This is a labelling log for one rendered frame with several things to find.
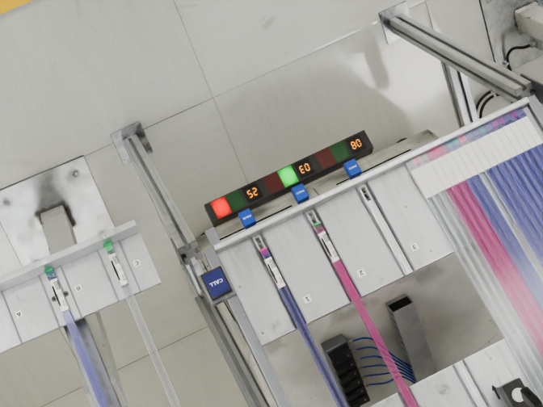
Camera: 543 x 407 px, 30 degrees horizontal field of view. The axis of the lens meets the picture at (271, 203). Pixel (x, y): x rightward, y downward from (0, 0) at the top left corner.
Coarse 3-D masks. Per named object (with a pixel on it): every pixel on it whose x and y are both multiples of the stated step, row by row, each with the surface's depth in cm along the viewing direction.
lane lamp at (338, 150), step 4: (336, 144) 194; (340, 144) 194; (332, 148) 193; (336, 148) 193; (340, 148) 193; (344, 148) 193; (332, 152) 193; (336, 152) 193; (340, 152) 193; (344, 152) 193; (336, 156) 193; (340, 156) 193; (344, 156) 193; (348, 156) 193; (336, 160) 193; (340, 160) 193
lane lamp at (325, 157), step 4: (328, 148) 193; (320, 152) 193; (324, 152) 193; (328, 152) 193; (316, 156) 193; (320, 156) 193; (324, 156) 193; (328, 156) 193; (332, 156) 193; (320, 160) 193; (324, 160) 193; (328, 160) 193; (332, 160) 193; (320, 164) 192; (324, 164) 192; (328, 164) 192; (332, 164) 192; (324, 168) 192
